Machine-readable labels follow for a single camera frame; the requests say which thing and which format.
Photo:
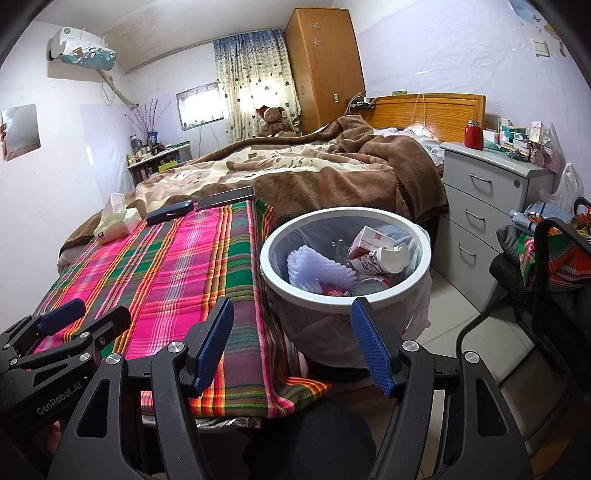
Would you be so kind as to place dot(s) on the brown patterned blanket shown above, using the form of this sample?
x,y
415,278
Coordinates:
x,y
300,170

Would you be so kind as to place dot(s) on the wrapped air conditioner pipe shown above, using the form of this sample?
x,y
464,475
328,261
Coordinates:
x,y
117,92

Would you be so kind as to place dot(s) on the person's leg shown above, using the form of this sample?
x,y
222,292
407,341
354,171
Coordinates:
x,y
309,443

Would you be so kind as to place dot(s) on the silver wall poster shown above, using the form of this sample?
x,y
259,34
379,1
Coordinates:
x,y
21,131

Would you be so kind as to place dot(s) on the patterned window curtain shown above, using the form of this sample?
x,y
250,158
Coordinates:
x,y
254,74

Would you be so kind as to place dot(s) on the small window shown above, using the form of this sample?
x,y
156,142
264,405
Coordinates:
x,y
198,106

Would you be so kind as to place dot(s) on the patterned paper cup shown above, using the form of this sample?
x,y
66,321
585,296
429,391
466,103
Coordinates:
x,y
390,263

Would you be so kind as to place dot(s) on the sea animal wall stickers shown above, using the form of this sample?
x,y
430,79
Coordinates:
x,y
526,14

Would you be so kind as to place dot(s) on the stack of small boxes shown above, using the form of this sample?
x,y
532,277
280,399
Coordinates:
x,y
512,136

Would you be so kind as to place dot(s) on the green tissue pack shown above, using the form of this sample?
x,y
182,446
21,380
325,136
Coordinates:
x,y
115,226

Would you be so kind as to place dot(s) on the white foam fruit net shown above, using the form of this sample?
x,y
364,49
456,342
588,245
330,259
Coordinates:
x,y
314,270

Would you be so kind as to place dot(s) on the black smartphone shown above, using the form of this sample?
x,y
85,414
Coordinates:
x,y
226,197

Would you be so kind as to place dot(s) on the black chair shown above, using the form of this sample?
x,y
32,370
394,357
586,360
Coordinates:
x,y
508,274

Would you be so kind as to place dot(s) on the wooden wardrobe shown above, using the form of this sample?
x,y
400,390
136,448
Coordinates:
x,y
323,69

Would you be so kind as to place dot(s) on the white plastic bag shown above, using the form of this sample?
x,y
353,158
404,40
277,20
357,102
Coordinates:
x,y
570,184

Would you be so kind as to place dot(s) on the red and white carton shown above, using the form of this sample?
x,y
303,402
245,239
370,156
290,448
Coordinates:
x,y
369,242

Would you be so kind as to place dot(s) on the pink green plaid tablecloth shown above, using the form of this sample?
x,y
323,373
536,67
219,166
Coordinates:
x,y
161,277

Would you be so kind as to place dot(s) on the wooden bed headboard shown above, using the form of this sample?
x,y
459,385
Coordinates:
x,y
438,113

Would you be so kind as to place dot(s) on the black remote control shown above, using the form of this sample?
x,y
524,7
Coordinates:
x,y
168,212

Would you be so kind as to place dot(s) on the shelf with bottles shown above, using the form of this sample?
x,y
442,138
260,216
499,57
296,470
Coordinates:
x,y
157,166

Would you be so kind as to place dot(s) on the grey drawer nightstand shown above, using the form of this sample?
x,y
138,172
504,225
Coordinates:
x,y
489,207

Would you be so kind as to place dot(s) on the blue vase with branches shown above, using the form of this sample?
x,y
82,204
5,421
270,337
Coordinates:
x,y
151,137

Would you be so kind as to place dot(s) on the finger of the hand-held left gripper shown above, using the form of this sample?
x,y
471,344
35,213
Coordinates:
x,y
60,316
108,325

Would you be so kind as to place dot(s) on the white round trash bin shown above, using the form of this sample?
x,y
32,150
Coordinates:
x,y
323,332

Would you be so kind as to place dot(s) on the colourful striped cloth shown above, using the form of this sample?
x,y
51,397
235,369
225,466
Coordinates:
x,y
563,263

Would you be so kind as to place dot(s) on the pale floral pillow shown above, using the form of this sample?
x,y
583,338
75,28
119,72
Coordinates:
x,y
429,150

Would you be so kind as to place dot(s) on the white power strip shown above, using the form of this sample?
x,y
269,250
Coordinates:
x,y
360,102

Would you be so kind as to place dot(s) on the white wall switch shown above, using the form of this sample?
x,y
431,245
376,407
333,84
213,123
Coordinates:
x,y
542,47

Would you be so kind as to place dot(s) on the red jar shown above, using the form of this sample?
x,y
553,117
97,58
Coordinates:
x,y
473,136

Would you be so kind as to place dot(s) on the teddy bear with red hat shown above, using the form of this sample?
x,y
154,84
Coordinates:
x,y
274,121

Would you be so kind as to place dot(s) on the covered wall air conditioner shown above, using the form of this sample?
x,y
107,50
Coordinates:
x,y
78,46

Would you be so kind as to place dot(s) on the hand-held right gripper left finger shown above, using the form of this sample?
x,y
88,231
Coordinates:
x,y
212,339

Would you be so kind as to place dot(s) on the red cartoon print can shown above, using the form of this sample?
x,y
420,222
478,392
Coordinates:
x,y
371,286

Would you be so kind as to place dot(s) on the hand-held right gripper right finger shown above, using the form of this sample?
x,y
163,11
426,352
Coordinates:
x,y
369,344

